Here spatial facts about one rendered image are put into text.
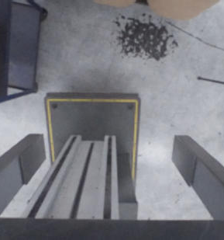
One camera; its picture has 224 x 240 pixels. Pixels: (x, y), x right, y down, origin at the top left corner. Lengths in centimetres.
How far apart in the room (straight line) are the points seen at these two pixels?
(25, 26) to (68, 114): 73
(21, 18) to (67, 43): 36
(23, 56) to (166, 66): 116
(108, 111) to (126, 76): 42
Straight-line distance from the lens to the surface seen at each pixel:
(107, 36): 156
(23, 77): 158
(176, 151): 16
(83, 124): 130
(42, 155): 17
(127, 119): 127
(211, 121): 186
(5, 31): 120
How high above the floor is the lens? 154
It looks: 73 degrees down
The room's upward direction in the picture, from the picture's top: 179 degrees counter-clockwise
